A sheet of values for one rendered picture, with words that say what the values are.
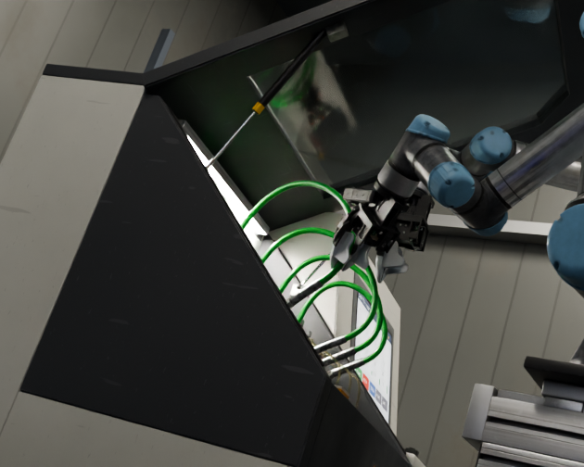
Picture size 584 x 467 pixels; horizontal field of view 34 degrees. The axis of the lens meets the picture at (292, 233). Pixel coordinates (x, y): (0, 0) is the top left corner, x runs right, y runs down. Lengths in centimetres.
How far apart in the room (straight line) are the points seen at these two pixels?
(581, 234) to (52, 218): 106
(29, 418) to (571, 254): 101
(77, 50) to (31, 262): 226
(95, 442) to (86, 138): 66
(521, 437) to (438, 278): 322
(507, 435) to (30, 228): 104
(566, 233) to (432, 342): 314
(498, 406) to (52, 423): 80
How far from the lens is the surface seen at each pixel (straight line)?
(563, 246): 149
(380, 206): 187
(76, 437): 181
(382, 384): 288
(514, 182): 182
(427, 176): 175
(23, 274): 200
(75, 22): 417
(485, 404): 157
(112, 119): 207
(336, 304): 247
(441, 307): 465
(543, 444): 153
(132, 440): 175
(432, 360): 457
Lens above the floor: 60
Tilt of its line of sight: 20 degrees up
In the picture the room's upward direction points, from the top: 19 degrees clockwise
